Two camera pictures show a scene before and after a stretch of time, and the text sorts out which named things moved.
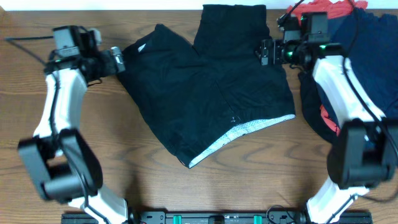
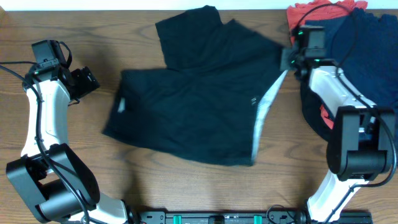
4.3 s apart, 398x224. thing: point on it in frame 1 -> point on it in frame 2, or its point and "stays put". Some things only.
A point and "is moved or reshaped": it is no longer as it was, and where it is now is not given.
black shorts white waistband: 199,97 is moved or reshaped
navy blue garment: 370,43 stays put
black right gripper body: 278,46 -> 290,60
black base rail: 219,218 stays put
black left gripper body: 105,66 -> 84,84
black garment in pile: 311,106 stays put
